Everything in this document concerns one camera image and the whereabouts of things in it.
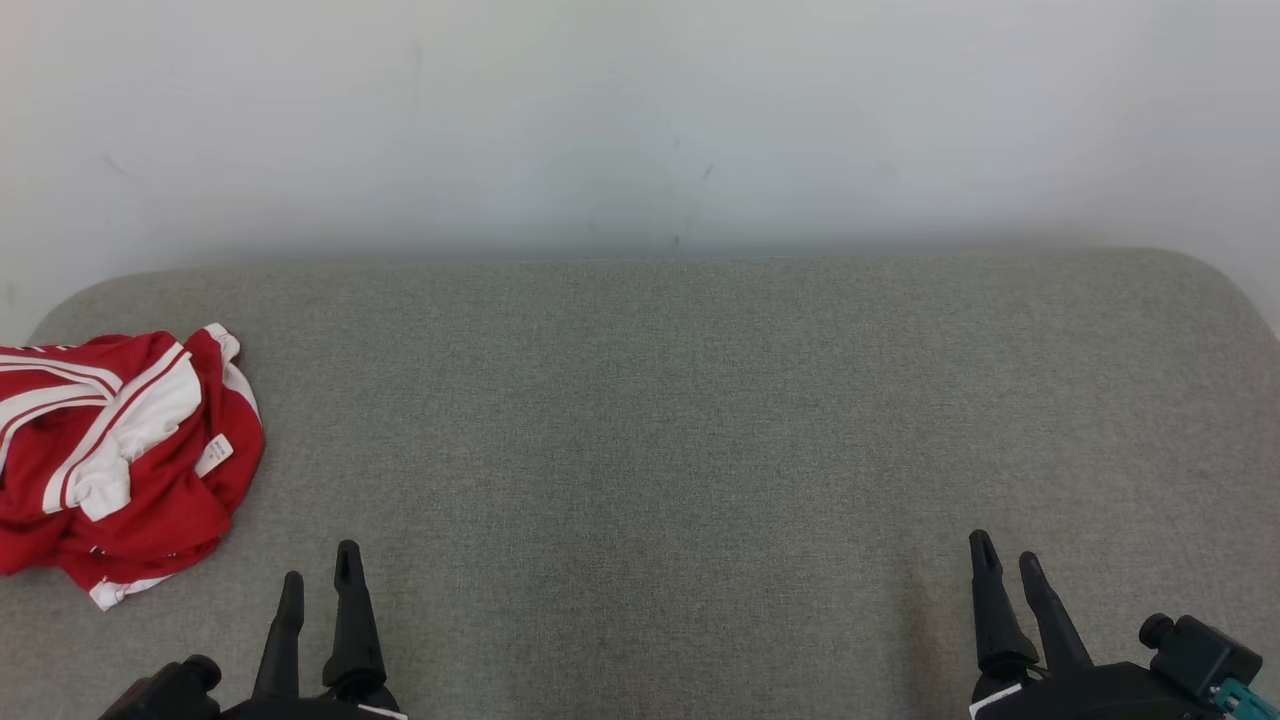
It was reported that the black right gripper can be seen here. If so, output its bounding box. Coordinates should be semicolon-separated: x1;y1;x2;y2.
968;529;1233;720

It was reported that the teal right camera connector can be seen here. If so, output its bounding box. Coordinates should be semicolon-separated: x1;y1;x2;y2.
1212;678;1280;720

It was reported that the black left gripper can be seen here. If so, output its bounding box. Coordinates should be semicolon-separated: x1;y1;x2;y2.
218;540;408;720

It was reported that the red white basketball jersey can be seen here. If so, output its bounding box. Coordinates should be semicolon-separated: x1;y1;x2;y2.
0;323;267;526

